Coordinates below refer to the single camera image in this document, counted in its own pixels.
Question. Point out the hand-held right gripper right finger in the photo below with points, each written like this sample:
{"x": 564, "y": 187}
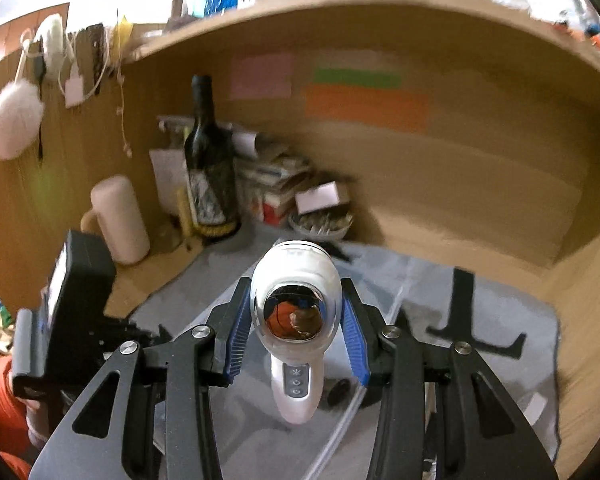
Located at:
{"x": 355, "y": 345}

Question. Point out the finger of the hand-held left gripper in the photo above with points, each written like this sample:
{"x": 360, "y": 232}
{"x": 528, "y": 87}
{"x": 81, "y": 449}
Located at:
{"x": 157, "y": 336}

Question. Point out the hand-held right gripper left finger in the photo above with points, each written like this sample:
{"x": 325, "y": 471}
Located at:
{"x": 237, "y": 340}

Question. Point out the white handheld beauty device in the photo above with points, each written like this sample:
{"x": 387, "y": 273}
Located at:
{"x": 300, "y": 270}

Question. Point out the clear plastic storage box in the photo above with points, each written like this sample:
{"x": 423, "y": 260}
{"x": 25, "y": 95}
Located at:
{"x": 340, "y": 440}

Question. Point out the white bowl with small bits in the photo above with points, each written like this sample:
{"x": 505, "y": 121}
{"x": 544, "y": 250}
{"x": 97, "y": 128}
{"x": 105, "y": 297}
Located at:
{"x": 320, "y": 225}

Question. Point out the grey mat with black letters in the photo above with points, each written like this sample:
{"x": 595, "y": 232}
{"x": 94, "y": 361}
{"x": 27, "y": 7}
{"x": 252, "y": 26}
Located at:
{"x": 505, "y": 320}

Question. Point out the stack of books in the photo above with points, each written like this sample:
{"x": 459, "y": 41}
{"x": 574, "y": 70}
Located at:
{"x": 272, "y": 180}

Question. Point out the dark wine bottle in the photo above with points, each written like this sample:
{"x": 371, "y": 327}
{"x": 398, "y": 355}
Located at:
{"x": 207, "y": 170}

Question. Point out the large white fluffy pompom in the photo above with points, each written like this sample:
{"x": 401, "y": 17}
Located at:
{"x": 14, "y": 120}

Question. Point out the rolled white paper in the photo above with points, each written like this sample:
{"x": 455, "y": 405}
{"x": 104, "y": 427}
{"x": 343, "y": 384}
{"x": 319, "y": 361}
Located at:
{"x": 245, "y": 140}

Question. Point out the orange sticky note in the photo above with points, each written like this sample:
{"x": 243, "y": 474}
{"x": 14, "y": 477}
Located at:
{"x": 365, "y": 107}

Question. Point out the small white fluffy pompom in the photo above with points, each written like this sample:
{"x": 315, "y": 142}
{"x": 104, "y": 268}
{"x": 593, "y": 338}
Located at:
{"x": 52, "y": 37}

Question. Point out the pink sticky note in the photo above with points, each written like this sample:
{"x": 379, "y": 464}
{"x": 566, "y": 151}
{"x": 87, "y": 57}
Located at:
{"x": 261, "y": 76}

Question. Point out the green sticky note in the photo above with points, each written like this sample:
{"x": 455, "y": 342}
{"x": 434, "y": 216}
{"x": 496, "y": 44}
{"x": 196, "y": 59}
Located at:
{"x": 355, "y": 78}

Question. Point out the wooden shelf board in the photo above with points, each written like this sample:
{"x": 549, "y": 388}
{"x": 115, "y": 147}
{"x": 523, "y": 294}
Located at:
{"x": 380, "y": 15}

